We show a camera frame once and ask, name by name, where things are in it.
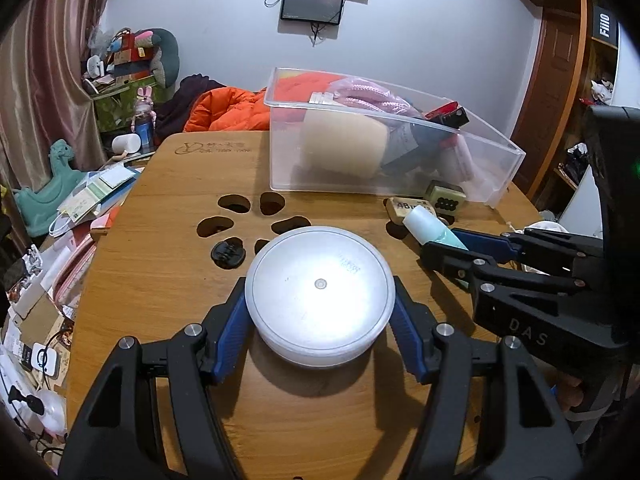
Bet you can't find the clear plastic storage bin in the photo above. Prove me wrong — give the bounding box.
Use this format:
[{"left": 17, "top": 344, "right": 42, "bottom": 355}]
[{"left": 263, "top": 66, "right": 527, "bottom": 209}]

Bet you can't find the white cup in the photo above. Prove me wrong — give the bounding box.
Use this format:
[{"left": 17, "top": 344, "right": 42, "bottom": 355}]
[{"left": 111, "top": 134, "right": 142, "bottom": 156}]

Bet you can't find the grey plush cushion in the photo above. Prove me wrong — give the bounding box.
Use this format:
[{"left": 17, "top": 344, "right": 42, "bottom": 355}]
[{"left": 149, "top": 28, "right": 182, "bottom": 87}]

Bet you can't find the white box black symbol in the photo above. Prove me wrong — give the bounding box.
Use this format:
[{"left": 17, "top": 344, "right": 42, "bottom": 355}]
[{"left": 30, "top": 342, "right": 61, "bottom": 376}]

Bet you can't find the red case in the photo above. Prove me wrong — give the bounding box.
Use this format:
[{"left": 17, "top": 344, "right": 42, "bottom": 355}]
[{"left": 424, "top": 101, "right": 470, "bottom": 128}]

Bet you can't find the teal dinosaur toy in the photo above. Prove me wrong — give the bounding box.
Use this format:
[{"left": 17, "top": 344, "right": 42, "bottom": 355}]
[{"left": 12, "top": 139, "right": 86, "bottom": 236}]

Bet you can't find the red patterned bag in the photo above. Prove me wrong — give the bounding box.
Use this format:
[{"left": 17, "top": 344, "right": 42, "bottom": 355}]
[{"left": 107, "top": 32, "right": 153, "bottom": 68}]

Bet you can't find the small wall monitor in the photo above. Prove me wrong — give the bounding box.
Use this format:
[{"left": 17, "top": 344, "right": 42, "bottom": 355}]
[{"left": 280, "top": 0, "right": 347, "bottom": 26}]

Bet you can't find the pile of papers and cards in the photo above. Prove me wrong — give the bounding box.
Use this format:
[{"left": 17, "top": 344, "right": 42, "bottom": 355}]
[{"left": 50, "top": 162, "right": 146, "bottom": 237}]

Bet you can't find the white face mask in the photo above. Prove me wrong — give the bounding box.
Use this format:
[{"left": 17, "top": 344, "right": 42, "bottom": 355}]
[{"left": 510, "top": 219, "right": 571, "bottom": 236}]

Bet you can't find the pink twisted rope item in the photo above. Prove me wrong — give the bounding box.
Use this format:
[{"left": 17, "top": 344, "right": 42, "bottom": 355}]
[{"left": 327, "top": 76, "right": 426, "bottom": 121}]

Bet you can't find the round lidded plastic container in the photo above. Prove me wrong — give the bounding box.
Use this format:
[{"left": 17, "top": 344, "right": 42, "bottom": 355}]
[{"left": 244, "top": 226, "right": 396, "bottom": 370}]

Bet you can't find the orange puffer jacket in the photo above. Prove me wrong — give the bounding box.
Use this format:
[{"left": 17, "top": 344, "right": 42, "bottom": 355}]
[{"left": 182, "top": 72, "right": 351, "bottom": 133}]

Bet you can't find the wooden door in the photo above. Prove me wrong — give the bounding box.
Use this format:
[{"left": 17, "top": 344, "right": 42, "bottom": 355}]
[{"left": 510, "top": 5, "right": 588, "bottom": 206}]

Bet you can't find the black box white print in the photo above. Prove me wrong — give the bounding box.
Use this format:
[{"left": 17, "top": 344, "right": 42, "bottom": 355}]
[{"left": 591, "top": 4, "right": 621, "bottom": 50}]

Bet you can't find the beige rectangular eraser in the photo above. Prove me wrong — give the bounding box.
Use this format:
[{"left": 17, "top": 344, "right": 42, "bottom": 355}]
[{"left": 386, "top": 197, "right": 433, "bottom": 226}]

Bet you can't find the dark purple cloth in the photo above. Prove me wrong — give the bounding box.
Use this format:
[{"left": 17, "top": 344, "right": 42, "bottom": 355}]
[{"left": 155, "top": 75, "right": 226, "bottom": 136}]

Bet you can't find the wooden desk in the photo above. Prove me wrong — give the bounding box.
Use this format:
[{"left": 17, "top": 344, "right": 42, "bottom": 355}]
[{"left": 65, "top": 132, "right": 608, "bottom": 480}]

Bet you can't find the beige round sponge puff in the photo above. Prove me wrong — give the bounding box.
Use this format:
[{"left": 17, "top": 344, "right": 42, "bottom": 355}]
[{"left": 298, "top": 110, "right": 391, "bottom": 178}]

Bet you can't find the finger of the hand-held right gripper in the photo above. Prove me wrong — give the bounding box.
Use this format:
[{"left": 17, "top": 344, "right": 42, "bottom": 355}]
[
  {"left": 450, "top": 227, "right": 606, "bottom": 273},
  {"left": 419, "top": 241, "right": 586, "bottom": 307}
]

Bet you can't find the pink pouch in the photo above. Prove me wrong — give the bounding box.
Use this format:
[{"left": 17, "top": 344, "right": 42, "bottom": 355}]
[{"left": 52, "top": 240, "right": 101, "bottom": 306}]

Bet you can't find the small olive green block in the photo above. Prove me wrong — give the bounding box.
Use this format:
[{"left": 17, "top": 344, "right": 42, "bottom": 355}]
[{"left": 425, "top": 180, "right": 466, "bottom": 213}]

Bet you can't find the teal tube white cap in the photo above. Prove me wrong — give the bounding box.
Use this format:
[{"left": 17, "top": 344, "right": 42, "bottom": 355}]
[{"left": 402, "top": 205, "right": 471, "bottom": 292}]

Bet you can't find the bunny topped bottle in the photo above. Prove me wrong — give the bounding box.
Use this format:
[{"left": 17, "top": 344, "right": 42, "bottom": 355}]
[{"left": 131, "top": 87, "right": 157, "bottom": 153}]

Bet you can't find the small black round mount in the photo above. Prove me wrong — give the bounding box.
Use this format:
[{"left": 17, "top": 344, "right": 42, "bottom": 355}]
[{"left": 211, "top": 241, "right": 246, "bottom": 267}]

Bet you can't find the person's right hand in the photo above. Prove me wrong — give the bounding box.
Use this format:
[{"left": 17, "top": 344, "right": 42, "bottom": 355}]
[{"left": 552, "top": 370, "right": 588, "bottom": 413}]

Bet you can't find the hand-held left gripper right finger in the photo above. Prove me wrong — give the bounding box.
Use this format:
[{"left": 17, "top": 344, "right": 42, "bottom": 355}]
[{"left": 389, "top": 277, "right": 586, "bottom": 480}]

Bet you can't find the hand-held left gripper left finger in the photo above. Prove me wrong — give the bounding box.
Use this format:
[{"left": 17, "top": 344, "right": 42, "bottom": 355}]
[{"left": 59, "top": 285, "right": 256, "bottom": 480}]

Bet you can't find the striped pink curtain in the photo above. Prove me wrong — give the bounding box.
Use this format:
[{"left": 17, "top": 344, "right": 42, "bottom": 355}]
[{"left": 0, "top": 0, "right": 123, "bottom": 241}]

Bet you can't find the green cardboard box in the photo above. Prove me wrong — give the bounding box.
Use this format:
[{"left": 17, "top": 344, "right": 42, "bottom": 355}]
[{"left": 95, "top": 72, "right": 162, "bottom": 133}]

